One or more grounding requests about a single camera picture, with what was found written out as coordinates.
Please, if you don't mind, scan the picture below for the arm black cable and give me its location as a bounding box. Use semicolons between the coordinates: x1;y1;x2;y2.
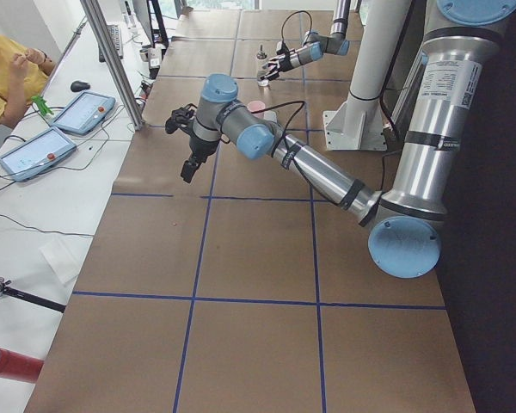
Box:
279;10;315;48
217;101;388;203

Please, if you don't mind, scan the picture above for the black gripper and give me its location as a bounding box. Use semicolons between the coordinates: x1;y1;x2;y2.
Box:
181;136;218;183
259;49;301;81

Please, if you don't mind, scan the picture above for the white folded paper towel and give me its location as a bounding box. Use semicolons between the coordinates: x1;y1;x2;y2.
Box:
40;238;82;285

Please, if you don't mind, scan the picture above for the near blue teach pendant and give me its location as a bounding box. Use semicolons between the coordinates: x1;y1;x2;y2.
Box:
0;126;77;182

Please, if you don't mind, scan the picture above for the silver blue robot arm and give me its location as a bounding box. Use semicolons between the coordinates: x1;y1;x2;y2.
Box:
165;1;516;278
257;0;351;82

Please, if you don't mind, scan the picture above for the blue teach pendant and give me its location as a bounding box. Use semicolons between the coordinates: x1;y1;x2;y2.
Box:
50;90;116;136
0;126;77;182

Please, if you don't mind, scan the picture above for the black computer mouse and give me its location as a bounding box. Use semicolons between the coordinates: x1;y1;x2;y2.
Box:
70;80;90;93

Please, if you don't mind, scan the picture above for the aluminium frame post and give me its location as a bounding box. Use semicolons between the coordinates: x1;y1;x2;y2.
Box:
80;0;144;131

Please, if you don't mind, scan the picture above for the black cable on table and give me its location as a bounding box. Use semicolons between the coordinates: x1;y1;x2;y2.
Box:
0;102;126;237

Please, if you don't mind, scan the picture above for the pink plastic cup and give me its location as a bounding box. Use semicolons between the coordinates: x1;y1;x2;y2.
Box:
247;100;266;118

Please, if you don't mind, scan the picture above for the black keyboard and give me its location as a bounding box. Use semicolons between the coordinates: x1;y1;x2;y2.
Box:
98;24;124;63

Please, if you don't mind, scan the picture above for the green plastic toy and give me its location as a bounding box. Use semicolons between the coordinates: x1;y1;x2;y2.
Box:
31;96;53;117

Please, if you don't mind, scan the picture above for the person in yellow shirt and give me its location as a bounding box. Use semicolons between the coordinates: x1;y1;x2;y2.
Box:
0;34;56;129

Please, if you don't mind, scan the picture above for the far blue teach pendant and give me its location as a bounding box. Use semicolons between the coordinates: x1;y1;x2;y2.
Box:
50;90;116;136

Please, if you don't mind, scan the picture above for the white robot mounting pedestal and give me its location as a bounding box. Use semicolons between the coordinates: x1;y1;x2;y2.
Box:
323;0;411;151

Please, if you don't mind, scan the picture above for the red cylinder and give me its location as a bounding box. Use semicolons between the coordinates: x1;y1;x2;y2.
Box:
0;348;44;384

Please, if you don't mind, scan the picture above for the glass sauce bottle steel cap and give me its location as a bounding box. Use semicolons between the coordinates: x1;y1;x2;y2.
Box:
255;43;271;88

